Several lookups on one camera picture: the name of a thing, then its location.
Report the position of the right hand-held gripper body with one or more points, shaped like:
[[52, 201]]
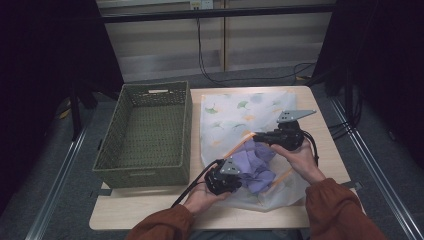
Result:
[[288, 136]]

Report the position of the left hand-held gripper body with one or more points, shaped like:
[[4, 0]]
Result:
[[221, 181]]

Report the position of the purple cloth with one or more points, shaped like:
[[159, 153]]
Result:
[[255, 166]]

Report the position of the white leaf-print laundry bag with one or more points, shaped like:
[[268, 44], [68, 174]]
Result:
[[233, 116]]

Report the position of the green woven basket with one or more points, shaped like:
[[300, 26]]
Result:
[[150, 140]]

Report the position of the person's left hand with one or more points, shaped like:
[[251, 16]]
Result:
[[201, 200]]

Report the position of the person's right hand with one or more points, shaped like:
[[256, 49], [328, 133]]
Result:
[[301, 161]]

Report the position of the dark curtain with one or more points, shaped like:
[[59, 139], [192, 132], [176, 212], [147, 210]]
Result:
[[383, 50], [50, 50]]

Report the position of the black horizontal bar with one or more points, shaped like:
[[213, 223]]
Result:
[[216, 13]]

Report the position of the white power outlet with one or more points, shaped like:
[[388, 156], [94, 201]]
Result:
[[201, 4]]

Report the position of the black metal stand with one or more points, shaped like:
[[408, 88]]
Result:
[[76, 113]]

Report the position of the metal floor rail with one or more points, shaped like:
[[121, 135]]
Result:
[[55, 186], [376, 166]]

